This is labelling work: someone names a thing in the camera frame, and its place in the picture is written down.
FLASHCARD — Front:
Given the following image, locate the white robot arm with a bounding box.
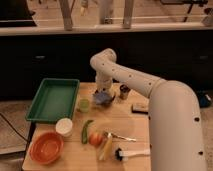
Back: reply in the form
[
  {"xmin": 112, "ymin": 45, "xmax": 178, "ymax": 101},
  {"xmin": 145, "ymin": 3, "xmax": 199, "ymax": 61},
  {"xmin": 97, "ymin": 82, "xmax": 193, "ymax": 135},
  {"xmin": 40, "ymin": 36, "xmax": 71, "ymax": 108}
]
[{"xmin": 90, "ymin": 48, "xmax": 207, "ymax": 171}]

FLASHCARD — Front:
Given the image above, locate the green plastic tray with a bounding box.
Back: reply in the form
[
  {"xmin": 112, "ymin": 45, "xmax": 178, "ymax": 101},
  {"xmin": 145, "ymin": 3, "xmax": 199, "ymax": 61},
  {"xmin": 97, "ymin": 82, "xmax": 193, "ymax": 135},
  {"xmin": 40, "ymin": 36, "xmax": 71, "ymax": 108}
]
[{"xmin": 26, "ymin": 78, "xmax": 80, "ymax": 124}]

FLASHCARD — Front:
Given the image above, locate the metal spoon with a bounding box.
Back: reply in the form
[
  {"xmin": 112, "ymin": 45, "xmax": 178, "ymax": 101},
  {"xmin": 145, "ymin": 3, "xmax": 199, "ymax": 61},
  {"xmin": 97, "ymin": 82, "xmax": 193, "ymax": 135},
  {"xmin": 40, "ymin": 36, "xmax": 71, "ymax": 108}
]
[{"xmin": 103, "ymin": 132, "xmax": 137, "ymax": 142}]

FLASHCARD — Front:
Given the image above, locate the black white brush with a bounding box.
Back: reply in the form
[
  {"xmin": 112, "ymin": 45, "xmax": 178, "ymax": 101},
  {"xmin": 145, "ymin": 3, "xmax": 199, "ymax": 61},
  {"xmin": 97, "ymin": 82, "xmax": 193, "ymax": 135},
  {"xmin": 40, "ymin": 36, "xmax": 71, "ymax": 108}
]
[{"xmin": 115, "ymin": 148, "xmax": 150, "ymax": 161}]

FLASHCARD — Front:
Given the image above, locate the dark pepper shaker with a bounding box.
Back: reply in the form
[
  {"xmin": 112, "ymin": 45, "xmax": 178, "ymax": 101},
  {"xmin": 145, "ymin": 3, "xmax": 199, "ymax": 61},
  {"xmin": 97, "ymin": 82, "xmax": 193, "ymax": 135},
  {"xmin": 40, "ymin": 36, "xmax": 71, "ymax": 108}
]
[{"xmin": 119, "ymin": 84, "xmax": 130, "ymax": 100}]

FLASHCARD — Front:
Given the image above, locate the dark brown bowl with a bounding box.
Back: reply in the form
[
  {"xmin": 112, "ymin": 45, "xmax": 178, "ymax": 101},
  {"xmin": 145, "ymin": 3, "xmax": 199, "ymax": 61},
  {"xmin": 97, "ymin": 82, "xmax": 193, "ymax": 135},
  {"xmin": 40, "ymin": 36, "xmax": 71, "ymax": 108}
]
[{"xmin": 93, "ymin": 92, "xmax": 115, "ymax": 106}]

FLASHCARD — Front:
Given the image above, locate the white paper cup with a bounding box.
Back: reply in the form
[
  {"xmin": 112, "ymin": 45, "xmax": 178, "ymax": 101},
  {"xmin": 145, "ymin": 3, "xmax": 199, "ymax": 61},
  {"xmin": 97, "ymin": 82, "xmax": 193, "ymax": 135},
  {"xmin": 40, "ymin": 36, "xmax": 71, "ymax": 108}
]
[{"xmin": 55, "ymin": 118, "xmax": 73, "ymax": 137}]

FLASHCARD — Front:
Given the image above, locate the blue floor device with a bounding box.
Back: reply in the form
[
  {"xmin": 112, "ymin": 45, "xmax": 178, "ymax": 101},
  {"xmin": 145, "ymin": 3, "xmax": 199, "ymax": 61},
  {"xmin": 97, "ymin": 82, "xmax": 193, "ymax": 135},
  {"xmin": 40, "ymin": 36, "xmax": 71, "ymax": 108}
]
[{"xmin": 197, "ymin": 92, "xmax": 212, "ymax": 108}]

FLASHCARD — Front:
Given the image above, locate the green plastic cup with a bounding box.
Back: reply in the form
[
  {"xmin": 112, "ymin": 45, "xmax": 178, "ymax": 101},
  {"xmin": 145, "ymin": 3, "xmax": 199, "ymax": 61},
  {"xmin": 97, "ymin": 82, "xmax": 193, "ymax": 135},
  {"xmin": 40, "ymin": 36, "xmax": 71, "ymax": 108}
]
[{"xmin": 78, "ymin": 99, "xmax": 90, "ymax": 113}]

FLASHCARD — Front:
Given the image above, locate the green chili pepper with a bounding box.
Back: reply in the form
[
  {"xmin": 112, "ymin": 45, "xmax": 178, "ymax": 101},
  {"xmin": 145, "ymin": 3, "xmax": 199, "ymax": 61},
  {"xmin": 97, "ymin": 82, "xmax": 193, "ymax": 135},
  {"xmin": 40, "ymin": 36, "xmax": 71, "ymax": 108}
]
[{"xmin": 81, "ymin": 120, "xmax": 94, "ymax": 144}]

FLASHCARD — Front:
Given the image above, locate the orange plastic bowl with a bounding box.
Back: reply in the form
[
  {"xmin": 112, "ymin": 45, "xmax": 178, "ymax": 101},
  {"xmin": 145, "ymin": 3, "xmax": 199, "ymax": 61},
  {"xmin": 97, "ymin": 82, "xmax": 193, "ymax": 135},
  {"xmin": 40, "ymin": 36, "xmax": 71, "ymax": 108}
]
[{"xmin": 30, "ymin": 132, "xmax": 64, "ymax": 165}]

